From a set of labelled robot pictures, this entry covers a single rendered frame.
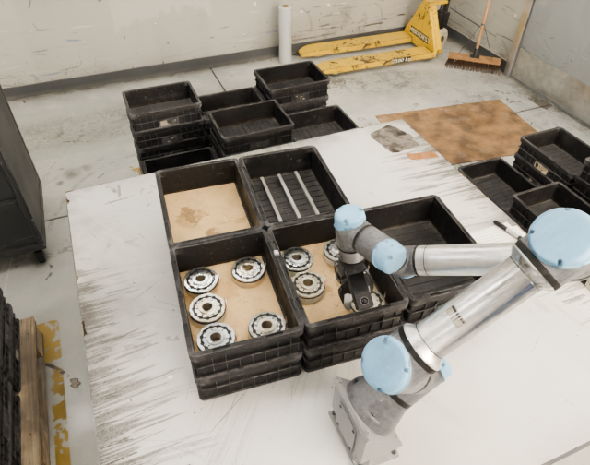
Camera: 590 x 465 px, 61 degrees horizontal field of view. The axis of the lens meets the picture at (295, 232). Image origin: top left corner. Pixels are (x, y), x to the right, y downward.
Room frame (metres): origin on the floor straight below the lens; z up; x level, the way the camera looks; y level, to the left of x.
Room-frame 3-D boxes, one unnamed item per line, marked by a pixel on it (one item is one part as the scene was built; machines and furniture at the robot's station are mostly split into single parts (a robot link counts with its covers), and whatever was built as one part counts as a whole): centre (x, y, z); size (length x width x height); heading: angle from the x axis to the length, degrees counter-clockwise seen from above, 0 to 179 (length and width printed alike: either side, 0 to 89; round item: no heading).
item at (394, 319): (1.00, -0.11, 0.87); 0.40 x 0.30 x 0.11; 18
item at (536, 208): (1.77, -1.26, 0.31); 0.40 x 0.30 x 0.34; 23
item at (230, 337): (0.77, 0.21, 0.86); 0.10 x 0.10 x 0.01
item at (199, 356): (0.90, 0.17, 0.92); 0.40 x 0.30 x 0.02; 18
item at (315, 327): (1.00, -0.11, 0.92); 0.40 x 0.30 x 0.02; 18
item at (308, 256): (1.08, -0.01, 0.86); 0.10 x 0.10 x 0.01
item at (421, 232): (1.09, -0.40, 0.87); 0.40 x 0.30 x 0.11; 18
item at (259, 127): (2.37, 0.25, 0.37); 0.40 x 0.30 x 0.45; 113
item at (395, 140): (2.03, -0.46, 0.71); 0.22 x 0.19 x 0.01; 23
